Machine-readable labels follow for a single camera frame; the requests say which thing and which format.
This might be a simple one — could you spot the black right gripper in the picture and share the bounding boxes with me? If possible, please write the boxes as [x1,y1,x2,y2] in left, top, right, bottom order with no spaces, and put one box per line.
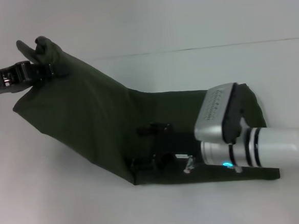
[124,118,206,174]

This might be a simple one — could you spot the dark green printed t-shirt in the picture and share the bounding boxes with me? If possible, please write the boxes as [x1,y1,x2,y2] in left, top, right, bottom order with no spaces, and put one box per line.
[7,19,282,200]

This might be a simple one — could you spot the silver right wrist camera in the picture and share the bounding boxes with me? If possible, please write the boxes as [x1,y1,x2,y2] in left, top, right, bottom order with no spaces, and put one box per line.
[190,81,254,147]

